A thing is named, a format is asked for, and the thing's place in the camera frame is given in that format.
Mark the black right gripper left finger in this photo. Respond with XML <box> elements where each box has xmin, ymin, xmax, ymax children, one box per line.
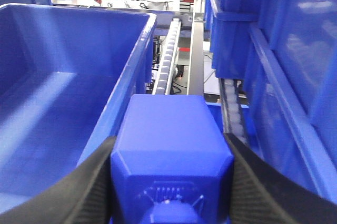
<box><xmin>1</xmin><ymin>136</ymin><xmax>116</xmax><ymax>223</ymax></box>

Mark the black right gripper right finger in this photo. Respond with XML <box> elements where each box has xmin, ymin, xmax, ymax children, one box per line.
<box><xmin>224</xmin><ymin>134</ymin><xmax>336</xmax><ymax>223</ymax></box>

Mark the large blue target bin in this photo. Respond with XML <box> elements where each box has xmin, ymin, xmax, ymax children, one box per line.
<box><xmin>1</xmin><ymin>4</ymin><xmax>156</xmax><ymax>212</ymax></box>

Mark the blue plastic block part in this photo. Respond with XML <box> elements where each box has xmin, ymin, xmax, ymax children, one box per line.
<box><xmin>111</xmin><ymin>95</ymin><xmax>234</xmax><ymax>223</ymax></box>

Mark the blue neighbouring bin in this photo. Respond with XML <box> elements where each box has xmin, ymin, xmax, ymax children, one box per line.
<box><xmin>206</xmin><ymin>0</ymin><xmax>336</xmax><ymax>202</ymax></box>

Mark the white roller track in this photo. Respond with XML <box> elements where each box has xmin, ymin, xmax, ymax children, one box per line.
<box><xmin>152</xmin><ymin>18</ymin><xmax>181</xmax><ymax>95</ymax></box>

